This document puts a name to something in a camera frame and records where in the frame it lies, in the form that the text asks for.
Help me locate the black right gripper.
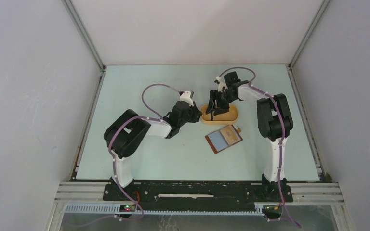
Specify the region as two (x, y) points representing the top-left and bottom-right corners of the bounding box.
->
(205, 90), (237, 116)

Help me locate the brown leather card holder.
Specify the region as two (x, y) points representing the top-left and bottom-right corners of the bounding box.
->
(205, 125), (243, 154)

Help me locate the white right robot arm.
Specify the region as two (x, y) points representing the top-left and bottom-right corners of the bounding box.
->
(204, 71), (293, 201)

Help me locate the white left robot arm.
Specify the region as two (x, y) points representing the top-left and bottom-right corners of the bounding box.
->
(103, 101), (202, 201)

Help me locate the orange plastic tray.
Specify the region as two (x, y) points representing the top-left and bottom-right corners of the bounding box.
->
(200, 104), (238, 125)

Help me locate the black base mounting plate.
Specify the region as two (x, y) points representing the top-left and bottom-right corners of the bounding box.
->
(103, 180), (293, 212)

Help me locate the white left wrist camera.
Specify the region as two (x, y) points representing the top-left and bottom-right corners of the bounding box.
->
(179, 90), (194, 107)

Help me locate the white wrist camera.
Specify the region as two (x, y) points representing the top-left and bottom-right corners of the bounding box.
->
(214, 76), (228, 92)
(179, 90), (194, 107)

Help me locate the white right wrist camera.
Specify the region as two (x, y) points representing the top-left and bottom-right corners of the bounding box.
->
(214, 76), (228, 92)

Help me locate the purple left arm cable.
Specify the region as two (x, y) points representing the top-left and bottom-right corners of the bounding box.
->
(66, 83), (189, 229)

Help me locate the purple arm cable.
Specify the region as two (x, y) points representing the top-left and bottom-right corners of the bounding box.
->
(217, 66), (302, 229)
(66, 83), (189, 229)

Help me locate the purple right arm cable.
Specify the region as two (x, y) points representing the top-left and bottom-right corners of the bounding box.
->
(217, 66), (302, 229)

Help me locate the aluminium frame rail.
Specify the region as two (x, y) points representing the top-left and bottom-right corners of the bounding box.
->
(54, 182), (345, 205)

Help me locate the white cable duct strip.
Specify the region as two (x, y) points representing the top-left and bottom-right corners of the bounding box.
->
(64, 203), (264, 216)

